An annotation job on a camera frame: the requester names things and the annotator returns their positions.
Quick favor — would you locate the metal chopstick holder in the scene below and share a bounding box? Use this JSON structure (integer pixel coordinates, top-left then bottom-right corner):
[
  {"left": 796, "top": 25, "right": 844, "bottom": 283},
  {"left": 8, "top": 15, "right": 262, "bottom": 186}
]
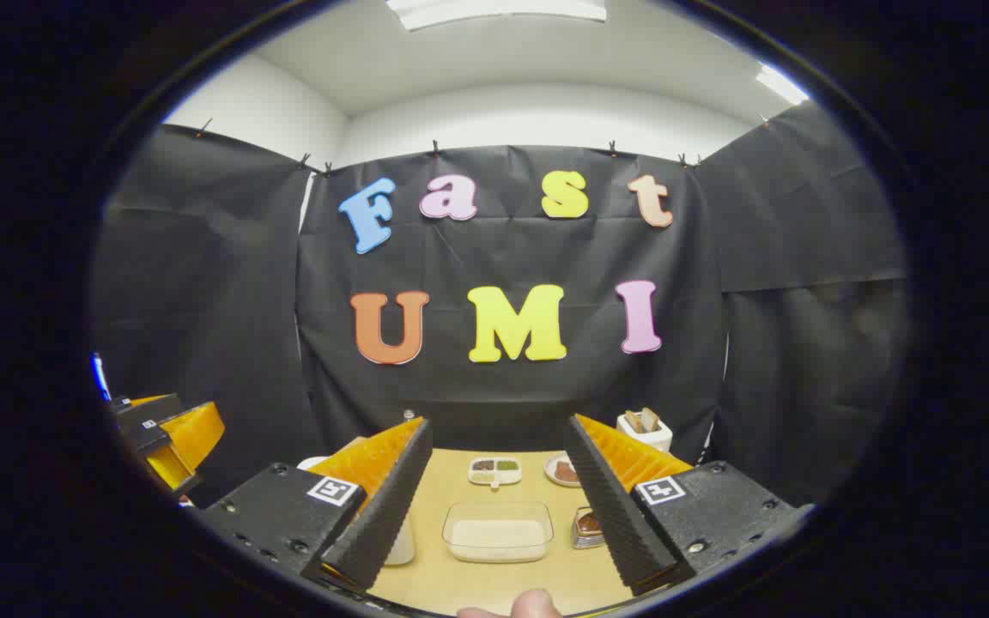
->
[{"left": 572, "top": 506, "right": 607, "bottom": 550}]

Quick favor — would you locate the white divided dish of beans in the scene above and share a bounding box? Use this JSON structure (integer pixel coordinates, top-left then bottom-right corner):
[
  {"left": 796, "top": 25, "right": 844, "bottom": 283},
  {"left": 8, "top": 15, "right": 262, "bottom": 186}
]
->
[{"left": 468, "top": 457, "right": 523, "bottom": 490}]

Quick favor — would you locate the long ceiling light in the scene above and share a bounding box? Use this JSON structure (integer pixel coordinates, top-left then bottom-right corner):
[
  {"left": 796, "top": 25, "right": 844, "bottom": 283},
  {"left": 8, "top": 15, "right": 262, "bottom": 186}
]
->
[{"left": 385, "top": 0, "right": 609, "bottom": 33}]

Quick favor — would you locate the white toaster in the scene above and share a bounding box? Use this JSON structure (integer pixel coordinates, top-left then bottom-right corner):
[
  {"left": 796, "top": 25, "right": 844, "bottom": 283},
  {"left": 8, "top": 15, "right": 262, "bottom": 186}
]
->
[{"left": 616, "top": 410, "right": 674, "bottom": 454}]

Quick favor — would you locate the black backdrop cloth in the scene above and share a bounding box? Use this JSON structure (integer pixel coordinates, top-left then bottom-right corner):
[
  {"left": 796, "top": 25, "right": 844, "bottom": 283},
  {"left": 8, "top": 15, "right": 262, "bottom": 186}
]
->
[{"left": 91, "top": 101, "right": 912, "bottom": 507}]

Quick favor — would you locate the small ceiling light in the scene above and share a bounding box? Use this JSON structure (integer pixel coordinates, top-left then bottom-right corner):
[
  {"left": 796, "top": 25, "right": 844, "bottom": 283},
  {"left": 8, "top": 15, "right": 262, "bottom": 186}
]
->
[{"left": 755, "top": 64, "right": 809, "bottom": 106}]

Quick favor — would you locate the white round plate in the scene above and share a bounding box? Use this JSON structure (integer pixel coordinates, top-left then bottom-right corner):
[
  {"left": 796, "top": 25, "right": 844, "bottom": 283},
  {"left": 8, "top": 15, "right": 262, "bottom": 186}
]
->
[{"left": 543, "top": 453, "right": 586, "bottom": 488}]

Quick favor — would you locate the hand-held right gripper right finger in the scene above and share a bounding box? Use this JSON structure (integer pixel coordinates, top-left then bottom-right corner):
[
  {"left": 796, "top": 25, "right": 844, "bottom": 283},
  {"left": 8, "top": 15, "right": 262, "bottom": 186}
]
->
[{"left": 565, "top": 414, "right": 813, "bottom": 596}]

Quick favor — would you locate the white rice cooker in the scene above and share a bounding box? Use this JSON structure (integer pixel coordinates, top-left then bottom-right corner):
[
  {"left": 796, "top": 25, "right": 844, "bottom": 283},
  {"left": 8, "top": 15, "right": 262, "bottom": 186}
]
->
[{"left": 297, "top": 455, "right": 416, "bottom": 566}]

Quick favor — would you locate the clear container of rice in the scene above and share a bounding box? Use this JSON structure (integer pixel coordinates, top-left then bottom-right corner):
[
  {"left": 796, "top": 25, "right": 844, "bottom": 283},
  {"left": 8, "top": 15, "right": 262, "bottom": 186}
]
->
[{"left": 441, "top": 500, "right": 555, "bottom": 564}]

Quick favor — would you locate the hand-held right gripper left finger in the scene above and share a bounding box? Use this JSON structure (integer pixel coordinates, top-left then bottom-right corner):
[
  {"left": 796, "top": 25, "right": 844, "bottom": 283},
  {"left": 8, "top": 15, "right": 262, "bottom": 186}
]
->
[{"left": 198, "top": 418, "right": 434, "bottom": 593}]

